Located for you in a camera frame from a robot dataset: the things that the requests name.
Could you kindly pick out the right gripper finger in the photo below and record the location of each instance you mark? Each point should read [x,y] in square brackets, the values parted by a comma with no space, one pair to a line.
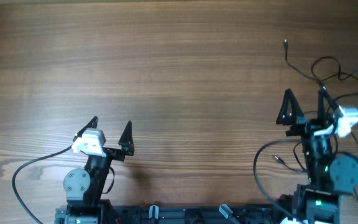
[324,97]
[290,112]

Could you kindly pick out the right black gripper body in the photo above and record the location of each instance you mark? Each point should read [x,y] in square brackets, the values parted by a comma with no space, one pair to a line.
[311,126]

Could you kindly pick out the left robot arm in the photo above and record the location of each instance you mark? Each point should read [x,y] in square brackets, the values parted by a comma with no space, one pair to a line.
[84,187]

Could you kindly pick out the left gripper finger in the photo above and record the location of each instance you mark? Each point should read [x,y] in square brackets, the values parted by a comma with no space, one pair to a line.
[93,123]
[126,140]

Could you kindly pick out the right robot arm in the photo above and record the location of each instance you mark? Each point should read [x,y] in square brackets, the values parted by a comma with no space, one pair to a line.
[330,175]

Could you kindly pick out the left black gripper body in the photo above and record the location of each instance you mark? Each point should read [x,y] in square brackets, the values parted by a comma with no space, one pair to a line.
[108,152]

